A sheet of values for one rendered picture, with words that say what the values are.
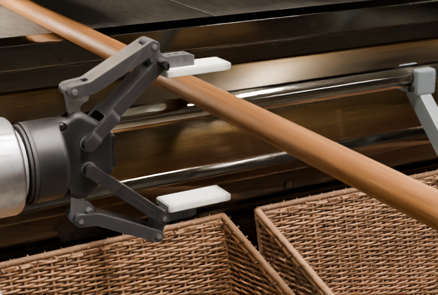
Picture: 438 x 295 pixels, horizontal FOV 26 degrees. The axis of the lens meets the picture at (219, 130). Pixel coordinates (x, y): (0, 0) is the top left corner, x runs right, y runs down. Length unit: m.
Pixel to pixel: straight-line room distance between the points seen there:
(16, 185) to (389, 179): 0.32
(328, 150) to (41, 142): 0.26
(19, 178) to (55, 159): 0.04
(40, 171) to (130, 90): 0.12
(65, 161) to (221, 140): 0.78
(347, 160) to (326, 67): 0.88
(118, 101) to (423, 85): 0.56
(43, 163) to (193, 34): 0.74
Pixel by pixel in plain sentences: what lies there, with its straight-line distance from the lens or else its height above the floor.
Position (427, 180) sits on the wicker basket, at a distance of 1.87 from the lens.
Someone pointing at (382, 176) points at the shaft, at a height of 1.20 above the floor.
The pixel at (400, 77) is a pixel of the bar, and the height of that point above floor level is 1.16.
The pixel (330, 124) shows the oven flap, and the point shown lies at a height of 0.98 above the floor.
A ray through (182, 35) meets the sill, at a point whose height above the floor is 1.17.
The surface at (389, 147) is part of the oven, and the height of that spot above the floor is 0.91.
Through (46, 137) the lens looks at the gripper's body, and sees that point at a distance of 0.85.
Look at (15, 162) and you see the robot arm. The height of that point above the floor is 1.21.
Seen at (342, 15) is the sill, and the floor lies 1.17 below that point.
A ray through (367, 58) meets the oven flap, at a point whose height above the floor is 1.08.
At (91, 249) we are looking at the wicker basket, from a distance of 1.54.
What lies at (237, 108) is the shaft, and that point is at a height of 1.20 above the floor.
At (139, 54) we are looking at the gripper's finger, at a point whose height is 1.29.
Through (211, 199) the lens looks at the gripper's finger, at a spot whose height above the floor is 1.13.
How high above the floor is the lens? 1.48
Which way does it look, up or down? 18 degrees down
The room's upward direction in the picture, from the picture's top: straight up
